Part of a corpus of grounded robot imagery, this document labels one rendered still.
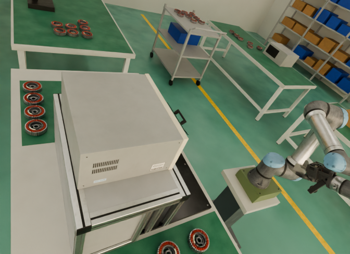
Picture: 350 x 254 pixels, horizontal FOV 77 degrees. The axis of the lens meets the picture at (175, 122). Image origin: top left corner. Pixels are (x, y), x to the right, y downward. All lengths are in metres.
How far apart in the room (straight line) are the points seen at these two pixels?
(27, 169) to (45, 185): 0.13
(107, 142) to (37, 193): 0.64
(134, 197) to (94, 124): 0.31
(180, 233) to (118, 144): 0.70
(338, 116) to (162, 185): 1.01
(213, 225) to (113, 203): 0.71
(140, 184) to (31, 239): 0.54
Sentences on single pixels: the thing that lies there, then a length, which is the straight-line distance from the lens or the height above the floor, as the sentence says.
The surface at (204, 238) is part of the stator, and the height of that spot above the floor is 0.78.
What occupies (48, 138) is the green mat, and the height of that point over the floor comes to 0.75.
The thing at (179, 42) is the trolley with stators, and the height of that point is 0.56.
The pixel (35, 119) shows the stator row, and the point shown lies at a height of 0.79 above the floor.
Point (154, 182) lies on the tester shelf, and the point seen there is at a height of 1.11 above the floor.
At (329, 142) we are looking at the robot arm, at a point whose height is 1.42.
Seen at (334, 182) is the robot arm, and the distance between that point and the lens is 1.28.
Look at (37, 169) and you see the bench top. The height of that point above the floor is 0.75.
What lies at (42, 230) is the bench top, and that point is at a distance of 1.23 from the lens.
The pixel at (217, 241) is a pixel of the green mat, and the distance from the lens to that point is 1.38.
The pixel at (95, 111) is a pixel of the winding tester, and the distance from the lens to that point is 0.85.
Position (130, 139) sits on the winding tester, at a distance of 0.78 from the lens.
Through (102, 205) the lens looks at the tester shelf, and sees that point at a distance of 0.86.
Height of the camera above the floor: 1.89
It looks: 39 degrees down
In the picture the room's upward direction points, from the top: 24 degrees clockwise
